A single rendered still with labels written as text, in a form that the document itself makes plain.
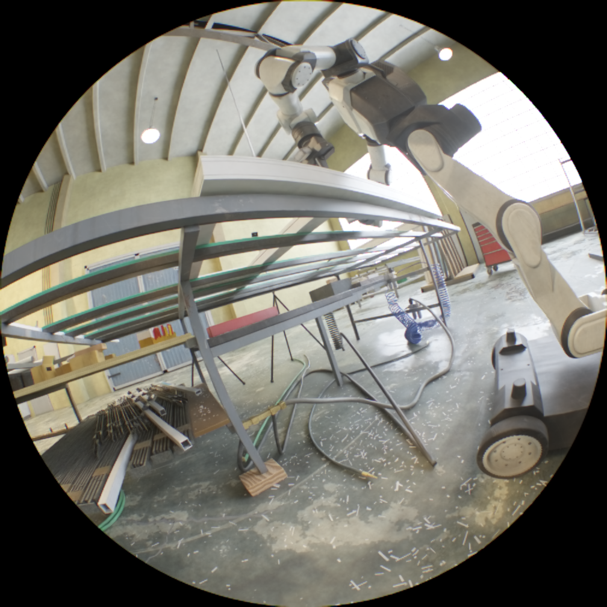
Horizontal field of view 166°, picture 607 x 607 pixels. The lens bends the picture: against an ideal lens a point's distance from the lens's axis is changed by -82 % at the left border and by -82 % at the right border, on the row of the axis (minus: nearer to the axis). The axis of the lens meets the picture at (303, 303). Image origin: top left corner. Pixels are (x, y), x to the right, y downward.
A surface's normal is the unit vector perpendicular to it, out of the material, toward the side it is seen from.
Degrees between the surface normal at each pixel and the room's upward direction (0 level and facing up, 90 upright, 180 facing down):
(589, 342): 90
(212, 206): 90
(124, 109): 180
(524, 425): 6
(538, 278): 115
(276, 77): 122
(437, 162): 90
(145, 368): 90
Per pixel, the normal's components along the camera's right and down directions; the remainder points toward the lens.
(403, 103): -0.17, 0.55
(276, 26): 0.33, 0.95
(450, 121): -0.50, 0.57
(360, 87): -0.40, 0.25
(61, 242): 0.55, -0.20
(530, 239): -0.73, 0.25
